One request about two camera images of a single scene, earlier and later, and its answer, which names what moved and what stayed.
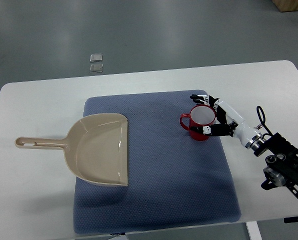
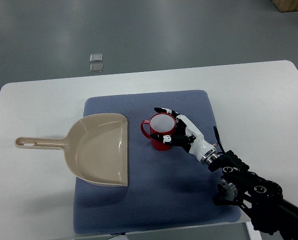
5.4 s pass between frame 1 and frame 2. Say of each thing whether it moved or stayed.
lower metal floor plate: stayed
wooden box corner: stayed
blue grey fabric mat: stayed
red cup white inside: moved
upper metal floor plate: stayed
